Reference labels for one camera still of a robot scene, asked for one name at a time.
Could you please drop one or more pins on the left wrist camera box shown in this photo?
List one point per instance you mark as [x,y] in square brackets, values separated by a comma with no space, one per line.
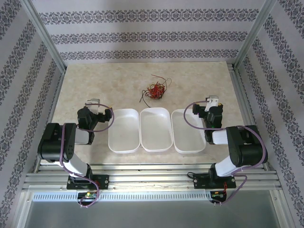
[95,107]

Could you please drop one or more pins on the white plastic tray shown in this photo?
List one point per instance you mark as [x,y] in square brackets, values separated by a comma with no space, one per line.
[155,130]
[188,133]
[123,133]

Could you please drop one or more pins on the small circuit board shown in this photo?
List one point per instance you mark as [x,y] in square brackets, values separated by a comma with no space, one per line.
[218,194]
[89,195]

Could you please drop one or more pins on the aluminium side rail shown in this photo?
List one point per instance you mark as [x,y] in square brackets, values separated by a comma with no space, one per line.
[237,95]
[51,118]

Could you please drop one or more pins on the aluminium corner post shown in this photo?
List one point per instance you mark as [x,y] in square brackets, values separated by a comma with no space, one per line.
[45,35]
[254,33]

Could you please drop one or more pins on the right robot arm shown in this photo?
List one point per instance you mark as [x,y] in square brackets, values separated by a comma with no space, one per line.
[249,147]

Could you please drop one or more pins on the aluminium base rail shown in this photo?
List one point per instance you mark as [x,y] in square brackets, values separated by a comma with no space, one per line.
[154,177]

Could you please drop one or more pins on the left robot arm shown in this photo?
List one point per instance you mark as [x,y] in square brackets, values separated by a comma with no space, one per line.
[52,142]

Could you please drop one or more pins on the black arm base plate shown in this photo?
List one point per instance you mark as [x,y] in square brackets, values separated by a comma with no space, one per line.
[199,183]
[103,181]

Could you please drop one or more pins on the grey metal panel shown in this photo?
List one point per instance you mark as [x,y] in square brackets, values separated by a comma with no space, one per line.
[152,215]

